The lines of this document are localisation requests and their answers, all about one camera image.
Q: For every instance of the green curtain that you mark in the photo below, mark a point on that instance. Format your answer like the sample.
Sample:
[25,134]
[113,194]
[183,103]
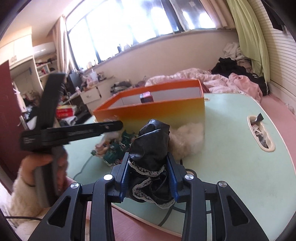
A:
[251,40]

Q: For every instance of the orange gradient storage box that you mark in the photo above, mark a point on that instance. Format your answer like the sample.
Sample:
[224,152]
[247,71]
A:
[175,103]

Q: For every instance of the pink crumpled blanket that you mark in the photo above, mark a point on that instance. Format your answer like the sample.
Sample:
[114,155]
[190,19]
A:
[214,83]

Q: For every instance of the red tissue box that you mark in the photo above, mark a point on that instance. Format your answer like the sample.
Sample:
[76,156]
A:
[65,111]

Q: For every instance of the white fluffy pompom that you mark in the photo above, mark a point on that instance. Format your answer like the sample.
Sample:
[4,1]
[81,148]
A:
[186,140]

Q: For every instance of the green toy car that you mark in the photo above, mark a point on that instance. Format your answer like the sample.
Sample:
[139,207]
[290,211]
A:
[117,149]

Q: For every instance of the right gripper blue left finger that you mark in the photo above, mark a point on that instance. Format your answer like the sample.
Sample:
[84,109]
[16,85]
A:
[66,220]

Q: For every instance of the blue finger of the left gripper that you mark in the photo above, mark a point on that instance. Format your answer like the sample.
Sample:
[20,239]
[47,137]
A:
[79,132]

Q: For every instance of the white clothes pile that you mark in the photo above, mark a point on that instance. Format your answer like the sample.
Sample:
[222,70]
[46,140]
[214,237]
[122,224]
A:
[233,51]

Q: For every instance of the pink bed sheet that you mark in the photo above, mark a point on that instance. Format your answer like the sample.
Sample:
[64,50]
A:
[284,120]

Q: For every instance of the black lace-trimmed garment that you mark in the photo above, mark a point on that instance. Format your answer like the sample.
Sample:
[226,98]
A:
[149,179]

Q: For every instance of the white bedside desk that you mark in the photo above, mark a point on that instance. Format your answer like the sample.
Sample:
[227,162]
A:
[95,96]

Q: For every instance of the doll with plastic-wrapped head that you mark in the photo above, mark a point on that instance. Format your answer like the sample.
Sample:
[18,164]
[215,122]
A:
[103,146]

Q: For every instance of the items in table slot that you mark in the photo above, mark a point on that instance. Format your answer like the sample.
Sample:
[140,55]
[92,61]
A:
[260,133]

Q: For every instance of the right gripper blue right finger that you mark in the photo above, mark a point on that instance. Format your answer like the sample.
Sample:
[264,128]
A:
[211,207]

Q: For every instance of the black clothes pile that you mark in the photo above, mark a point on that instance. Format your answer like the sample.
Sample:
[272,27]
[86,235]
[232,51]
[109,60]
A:
[226,66]

